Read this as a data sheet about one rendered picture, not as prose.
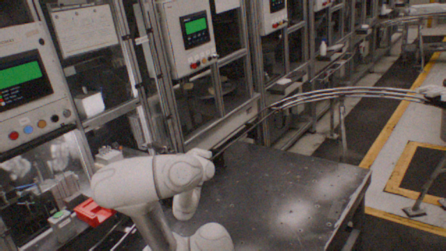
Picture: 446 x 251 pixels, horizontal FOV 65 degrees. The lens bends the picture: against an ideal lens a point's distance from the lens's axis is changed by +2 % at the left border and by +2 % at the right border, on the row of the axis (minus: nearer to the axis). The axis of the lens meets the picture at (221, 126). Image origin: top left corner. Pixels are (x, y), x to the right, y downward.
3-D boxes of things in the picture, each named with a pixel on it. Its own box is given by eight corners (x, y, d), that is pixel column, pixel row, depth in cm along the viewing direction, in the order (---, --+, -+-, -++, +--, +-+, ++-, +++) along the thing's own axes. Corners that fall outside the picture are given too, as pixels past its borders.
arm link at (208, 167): (181, 151, 159) (173, 179, 158) (207, 158, 150) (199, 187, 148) (196, 155, 167) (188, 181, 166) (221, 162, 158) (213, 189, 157)
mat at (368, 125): (360, 183, 313) (360, 182, 313) (300, 168, 348) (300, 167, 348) (452, 34, 718) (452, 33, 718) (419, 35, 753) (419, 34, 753)
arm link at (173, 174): (200, 148, 113) (159, 155, 112) (197, 147, 95) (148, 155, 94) (207, 188, 111) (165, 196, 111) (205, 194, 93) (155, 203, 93)
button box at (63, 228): (63, 243, 156) (54, 222, 151) (54, 238, 161) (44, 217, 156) (78, 232, 162) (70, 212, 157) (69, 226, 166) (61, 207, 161)
